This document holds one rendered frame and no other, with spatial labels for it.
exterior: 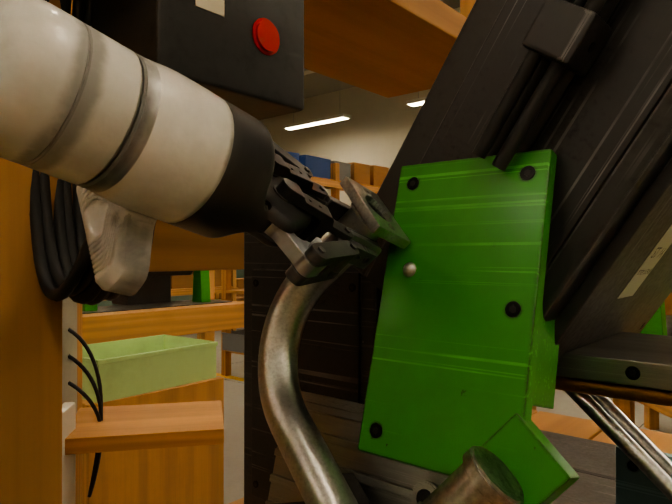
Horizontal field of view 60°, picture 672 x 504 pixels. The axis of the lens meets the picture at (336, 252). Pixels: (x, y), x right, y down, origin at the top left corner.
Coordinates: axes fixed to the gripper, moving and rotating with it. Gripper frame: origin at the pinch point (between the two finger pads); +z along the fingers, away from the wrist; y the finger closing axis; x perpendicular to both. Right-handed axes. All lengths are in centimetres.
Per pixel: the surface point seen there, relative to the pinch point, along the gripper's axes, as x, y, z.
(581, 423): 15, -1, 89
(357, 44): -6.8, 41.9, 23.1
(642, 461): -3.3, -20.2, 18.0
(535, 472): -1.3, -19.6, 2.5
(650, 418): 52, 45, 426
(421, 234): -3.8, -2.8, 2.8
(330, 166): 143, 425, 413
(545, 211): -11.0, -7.8, 2.9
